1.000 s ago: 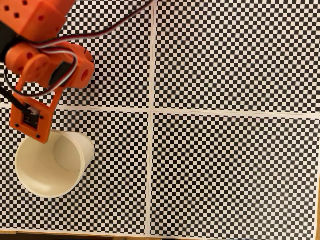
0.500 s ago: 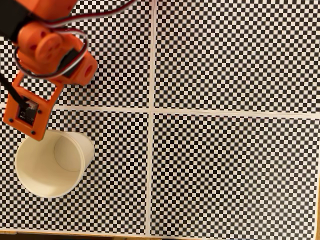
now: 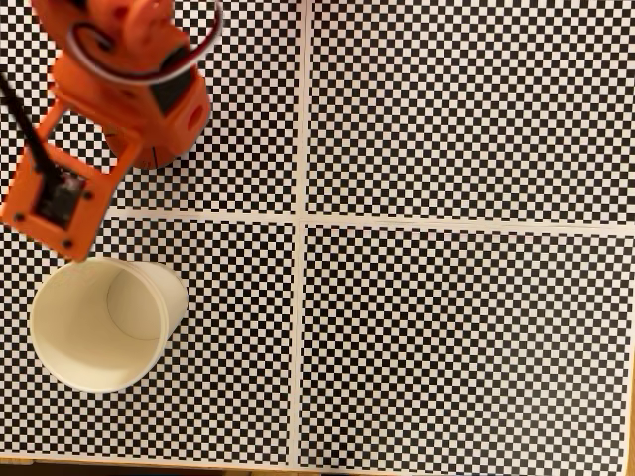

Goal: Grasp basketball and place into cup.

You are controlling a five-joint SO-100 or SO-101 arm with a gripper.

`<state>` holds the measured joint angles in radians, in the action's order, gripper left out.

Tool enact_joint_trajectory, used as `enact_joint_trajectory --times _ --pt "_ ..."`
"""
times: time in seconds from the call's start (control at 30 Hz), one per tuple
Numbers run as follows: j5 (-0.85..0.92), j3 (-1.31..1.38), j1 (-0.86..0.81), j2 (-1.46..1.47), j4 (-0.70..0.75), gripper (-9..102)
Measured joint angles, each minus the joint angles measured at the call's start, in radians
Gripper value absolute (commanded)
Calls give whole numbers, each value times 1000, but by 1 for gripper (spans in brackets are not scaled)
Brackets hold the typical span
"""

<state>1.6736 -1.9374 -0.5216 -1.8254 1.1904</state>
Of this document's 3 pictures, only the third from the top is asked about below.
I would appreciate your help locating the white paper cup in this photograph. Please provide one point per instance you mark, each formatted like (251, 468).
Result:
(74, 322)

